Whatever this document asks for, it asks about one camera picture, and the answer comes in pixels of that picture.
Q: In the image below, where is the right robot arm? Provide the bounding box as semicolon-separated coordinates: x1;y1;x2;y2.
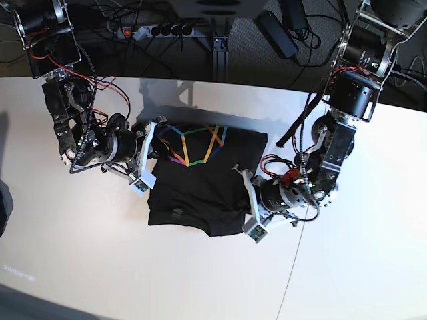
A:
10;1;166;193

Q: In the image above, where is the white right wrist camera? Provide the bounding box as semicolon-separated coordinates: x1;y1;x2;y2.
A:
129;171;156;196

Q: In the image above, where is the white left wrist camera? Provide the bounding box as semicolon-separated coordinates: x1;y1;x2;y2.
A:
242;217;268;243

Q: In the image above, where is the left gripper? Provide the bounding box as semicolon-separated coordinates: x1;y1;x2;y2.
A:
231;163;320;230

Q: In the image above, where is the aluminium table leg frame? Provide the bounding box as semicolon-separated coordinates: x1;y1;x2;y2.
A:
196;17;234;83

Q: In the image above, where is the black T-shirt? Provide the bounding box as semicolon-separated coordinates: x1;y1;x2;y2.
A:
147;123;268;237

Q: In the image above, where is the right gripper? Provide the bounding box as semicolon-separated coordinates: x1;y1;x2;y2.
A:
101;115;167;184

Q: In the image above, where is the dark object at left edge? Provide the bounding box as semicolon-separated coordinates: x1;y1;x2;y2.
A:
1;181;13;236

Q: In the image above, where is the black power brick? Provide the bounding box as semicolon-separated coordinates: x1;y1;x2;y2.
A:
255;10;298;59

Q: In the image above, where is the white cable on floor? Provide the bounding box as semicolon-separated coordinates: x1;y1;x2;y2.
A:
406;55;427;84

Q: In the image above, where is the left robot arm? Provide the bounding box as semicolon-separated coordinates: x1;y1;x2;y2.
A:
241;1;426;241

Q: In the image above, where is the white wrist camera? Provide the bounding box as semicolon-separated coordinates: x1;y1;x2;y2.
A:
242;217;268;243
129;171;156;196

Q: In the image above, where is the grey power strip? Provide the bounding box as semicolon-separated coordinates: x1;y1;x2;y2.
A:
113;24;197;41

